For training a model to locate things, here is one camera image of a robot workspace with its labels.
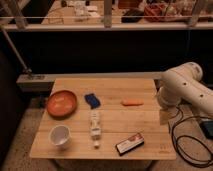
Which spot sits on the wooden table board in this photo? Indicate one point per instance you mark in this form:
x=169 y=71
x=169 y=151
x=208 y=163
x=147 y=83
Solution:
x=118 y=122

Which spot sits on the black red white box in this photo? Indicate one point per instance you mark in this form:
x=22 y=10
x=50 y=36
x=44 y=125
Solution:
x=129 y=144

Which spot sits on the white ceramic cup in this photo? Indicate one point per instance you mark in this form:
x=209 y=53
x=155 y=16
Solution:
x=59 y=136

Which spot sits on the orange carrot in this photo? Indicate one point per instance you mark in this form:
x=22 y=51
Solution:
x=131 y=103

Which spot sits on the blue folded cloth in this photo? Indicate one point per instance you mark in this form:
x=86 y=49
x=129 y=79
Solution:
x=92 y=100

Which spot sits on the dark power adapter box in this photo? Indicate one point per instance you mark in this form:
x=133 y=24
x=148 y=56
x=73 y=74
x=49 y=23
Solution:
x=207 y=128

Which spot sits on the white tube with cap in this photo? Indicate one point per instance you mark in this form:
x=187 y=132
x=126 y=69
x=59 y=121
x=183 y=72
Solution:
x=95 y=128

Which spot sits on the orange ceramic bowl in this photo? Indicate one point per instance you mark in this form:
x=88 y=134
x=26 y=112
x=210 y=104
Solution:
x=61 y=103

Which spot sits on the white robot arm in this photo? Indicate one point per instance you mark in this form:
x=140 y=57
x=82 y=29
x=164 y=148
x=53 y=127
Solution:
x=183 y=82

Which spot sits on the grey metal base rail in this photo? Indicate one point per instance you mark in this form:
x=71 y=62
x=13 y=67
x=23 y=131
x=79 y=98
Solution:
x=44 y=82

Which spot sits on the grey diagonal metal strut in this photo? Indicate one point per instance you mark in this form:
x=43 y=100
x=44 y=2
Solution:
x=27 y=70

